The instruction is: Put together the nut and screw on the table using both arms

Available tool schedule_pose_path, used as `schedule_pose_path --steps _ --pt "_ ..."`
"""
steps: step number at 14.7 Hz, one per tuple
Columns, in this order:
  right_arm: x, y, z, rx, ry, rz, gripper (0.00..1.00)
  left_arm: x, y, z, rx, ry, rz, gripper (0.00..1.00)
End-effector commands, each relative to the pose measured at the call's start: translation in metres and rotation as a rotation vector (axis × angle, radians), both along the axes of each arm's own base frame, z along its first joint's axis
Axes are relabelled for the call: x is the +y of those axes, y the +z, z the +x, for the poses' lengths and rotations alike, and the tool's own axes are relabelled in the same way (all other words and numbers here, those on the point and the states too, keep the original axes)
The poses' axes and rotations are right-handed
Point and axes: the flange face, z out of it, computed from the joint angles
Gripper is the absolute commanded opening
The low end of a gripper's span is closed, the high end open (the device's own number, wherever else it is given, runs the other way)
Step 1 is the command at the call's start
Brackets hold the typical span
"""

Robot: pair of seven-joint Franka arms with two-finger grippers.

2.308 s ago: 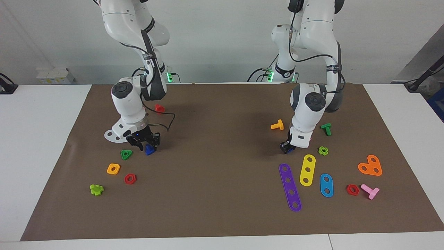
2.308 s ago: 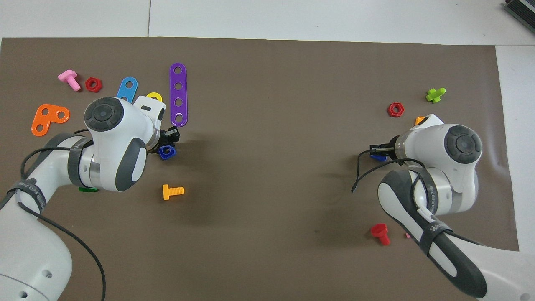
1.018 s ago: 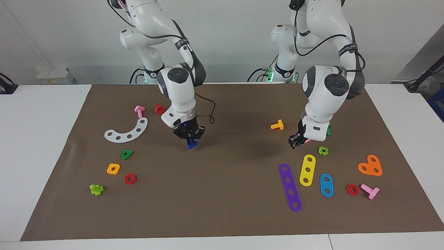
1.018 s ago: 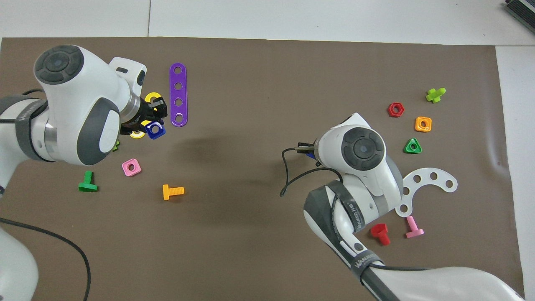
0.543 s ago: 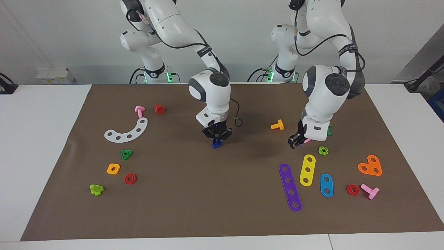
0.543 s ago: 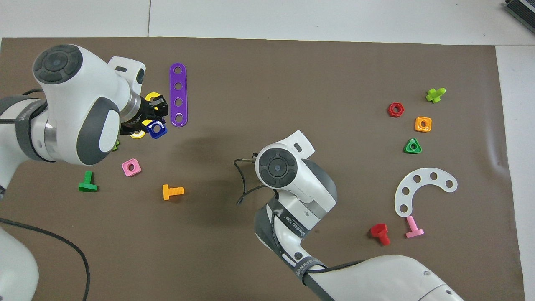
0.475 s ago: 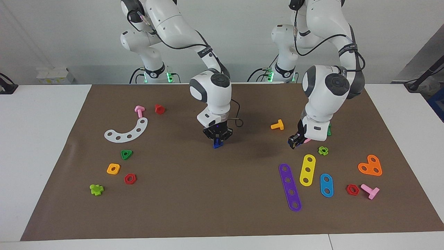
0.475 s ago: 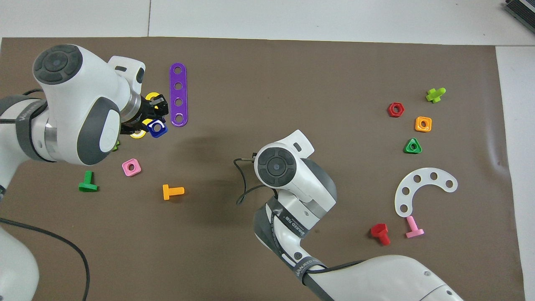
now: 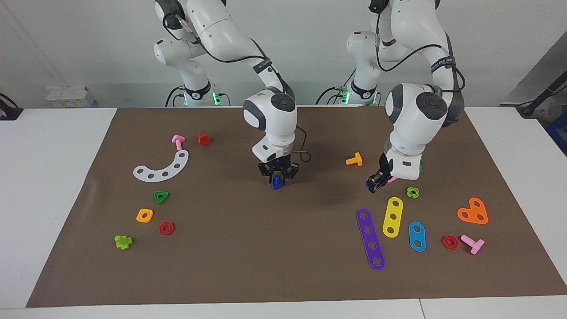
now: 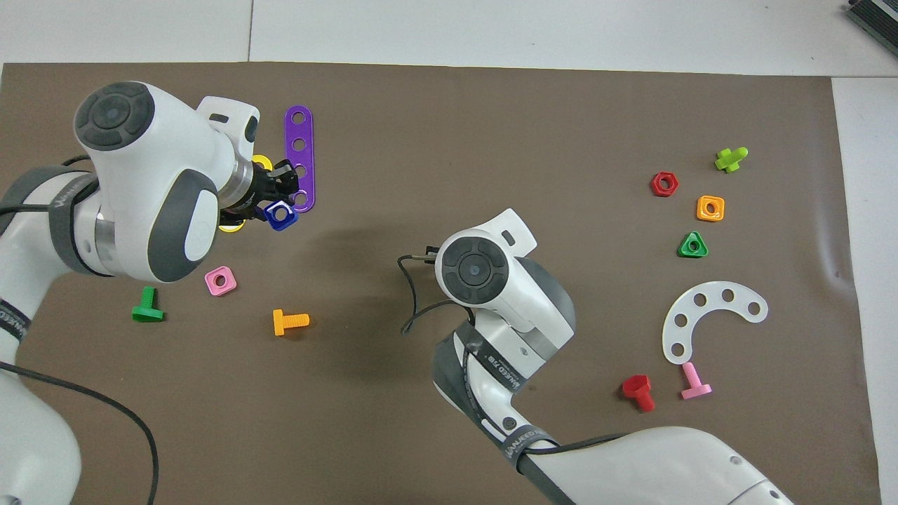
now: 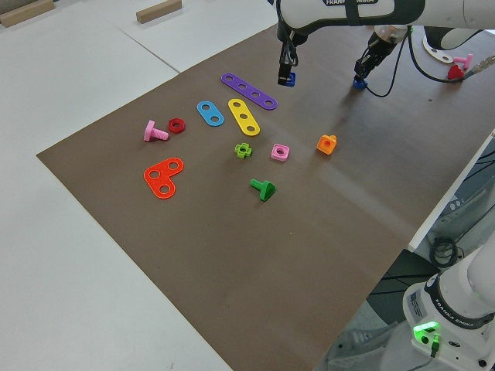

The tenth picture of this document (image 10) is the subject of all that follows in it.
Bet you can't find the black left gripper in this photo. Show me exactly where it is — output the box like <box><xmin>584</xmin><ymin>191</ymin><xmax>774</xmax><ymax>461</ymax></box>
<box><xmin>239</xmin><ymin>160</ymin><xmax>300</xmax><ymax>220</ymax></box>

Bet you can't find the blue square plastic nut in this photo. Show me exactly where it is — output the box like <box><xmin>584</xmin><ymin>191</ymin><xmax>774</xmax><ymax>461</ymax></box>
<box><xmin>264</xmin><ymin>200</ymin><xmax>300</xmax><ymax>233</ymax></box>

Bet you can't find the pink square plastic nut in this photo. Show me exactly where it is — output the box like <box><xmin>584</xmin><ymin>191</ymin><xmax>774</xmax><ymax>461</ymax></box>
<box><xmin>204</xmin><ymin>266</ymin><xmax>238</xmax><ymax>297</ymax></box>

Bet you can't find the orange plastic screw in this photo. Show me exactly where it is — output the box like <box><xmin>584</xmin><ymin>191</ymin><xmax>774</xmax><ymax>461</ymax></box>
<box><xmin>272</xmin><ymin>309</ymin><xmax>310</xmax><ymax>337</ymax></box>

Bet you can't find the dark green plastic screw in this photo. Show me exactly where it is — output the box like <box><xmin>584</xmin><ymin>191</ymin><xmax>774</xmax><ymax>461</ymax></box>
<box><xmin>131</xmin><ymin>285</ymin><xmax>166</xmax><ymax>323</ymax></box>

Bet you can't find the red hexagonal-head plastic screw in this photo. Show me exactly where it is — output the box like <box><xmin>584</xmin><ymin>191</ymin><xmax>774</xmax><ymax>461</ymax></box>
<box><xmin>622</xmin><ymin>375</ymin><xmax>657</xmax><ymax>412</ymax></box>

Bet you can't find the pink plastic screw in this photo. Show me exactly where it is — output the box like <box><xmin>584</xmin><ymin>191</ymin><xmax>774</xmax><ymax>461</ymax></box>
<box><xmin>680</xmin><ymin>362</ymin><xmax>713</xmax><ymax>401</ymax></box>

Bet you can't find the lime green cross screw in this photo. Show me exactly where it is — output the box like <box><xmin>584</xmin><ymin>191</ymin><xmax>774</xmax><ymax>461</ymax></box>
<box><xmin>714</xmin><ymin>146</ymin><xmax>749</xmax><ymax>173</ymax></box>

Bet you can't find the yellow three-hole plastic plate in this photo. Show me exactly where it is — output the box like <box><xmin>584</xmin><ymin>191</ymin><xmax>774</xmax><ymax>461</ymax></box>
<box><xmin>217</xmin><ymin>154</ymin><xmax>273</xmax><ymax>234</ymax></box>

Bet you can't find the purple four-hole plastic plate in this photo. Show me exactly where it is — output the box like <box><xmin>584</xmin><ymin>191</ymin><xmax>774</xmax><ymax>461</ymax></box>
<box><xmin>284</xmin><ymin>105</ymin><xmax>316</xmax><ymax>213</ymax></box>

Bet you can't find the brown table mat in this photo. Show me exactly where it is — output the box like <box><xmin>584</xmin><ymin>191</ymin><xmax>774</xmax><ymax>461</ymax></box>
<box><xmin>0</xmin><ymin>62</ymin><xmax>883</xmax><ymax>505</ymax></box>

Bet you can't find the white curved five-hole plate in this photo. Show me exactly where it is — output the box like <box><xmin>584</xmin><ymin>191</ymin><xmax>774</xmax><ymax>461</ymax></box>
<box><xmin>662</xmin><ymin>281</ymin><xmax>770</xmax><ymax>366</ymax></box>

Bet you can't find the grey ribbed metal device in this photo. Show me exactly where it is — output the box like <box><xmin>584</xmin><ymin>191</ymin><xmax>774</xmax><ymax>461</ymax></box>
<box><xmin>845</xmin><ymin>0</ymin><xmax>898</xmax><ymax>46</ymax></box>

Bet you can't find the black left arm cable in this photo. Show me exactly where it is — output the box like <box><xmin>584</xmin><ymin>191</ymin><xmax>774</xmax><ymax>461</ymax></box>
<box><xmin>0</xmin><ymin>154</ymin><xmax>159</xmax><ymax>505</ymax></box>

